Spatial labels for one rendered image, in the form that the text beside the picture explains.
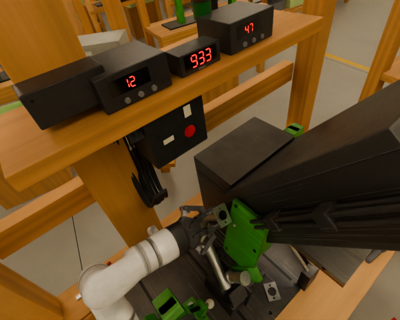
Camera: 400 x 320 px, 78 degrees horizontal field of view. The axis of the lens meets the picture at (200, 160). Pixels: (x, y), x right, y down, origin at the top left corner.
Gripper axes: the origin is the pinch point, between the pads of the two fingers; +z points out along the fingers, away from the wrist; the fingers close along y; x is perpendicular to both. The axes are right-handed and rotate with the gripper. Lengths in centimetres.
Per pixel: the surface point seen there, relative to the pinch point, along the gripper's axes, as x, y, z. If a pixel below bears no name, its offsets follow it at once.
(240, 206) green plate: -7.2, 1.1, 3.8
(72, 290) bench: 54, -12, -36
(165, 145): -2.2, 22.2, -6.9
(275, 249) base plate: 11.9, -25.0, 26.5
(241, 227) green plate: -4.3, -4.8, 3.8
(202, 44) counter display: -14.8, 40.2, 5.0
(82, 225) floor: 191, 2, -13
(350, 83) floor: 94, 37, 327
